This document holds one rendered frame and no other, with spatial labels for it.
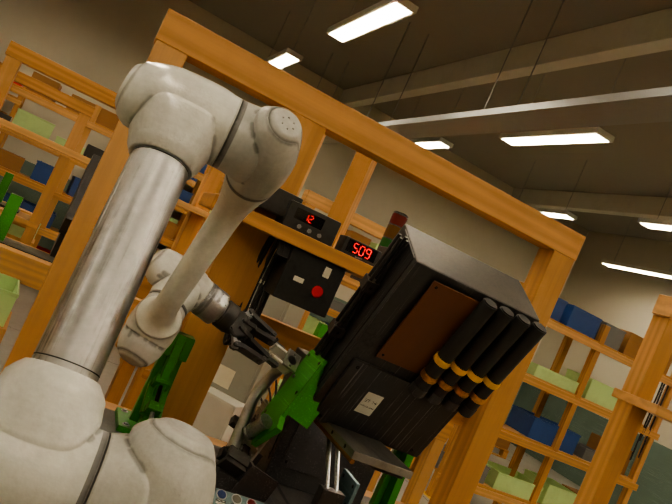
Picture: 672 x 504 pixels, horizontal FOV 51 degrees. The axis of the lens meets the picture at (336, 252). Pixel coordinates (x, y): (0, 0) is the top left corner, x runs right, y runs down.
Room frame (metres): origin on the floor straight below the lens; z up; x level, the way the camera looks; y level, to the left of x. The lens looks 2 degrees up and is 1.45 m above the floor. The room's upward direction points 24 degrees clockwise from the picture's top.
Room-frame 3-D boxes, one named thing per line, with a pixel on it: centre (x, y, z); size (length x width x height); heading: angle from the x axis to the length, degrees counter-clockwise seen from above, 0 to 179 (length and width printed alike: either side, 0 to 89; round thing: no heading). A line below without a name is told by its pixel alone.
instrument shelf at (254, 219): (2.10, -0.04, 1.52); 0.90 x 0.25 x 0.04; 109
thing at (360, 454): (1.79, -0.23, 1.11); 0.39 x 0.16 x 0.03; 19
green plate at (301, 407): (1.77, -0.07, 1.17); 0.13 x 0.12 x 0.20; 109
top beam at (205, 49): (2.14, -0.02, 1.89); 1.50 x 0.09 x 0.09; 109
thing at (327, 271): (2.02, 0.05, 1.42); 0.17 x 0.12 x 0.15; 109
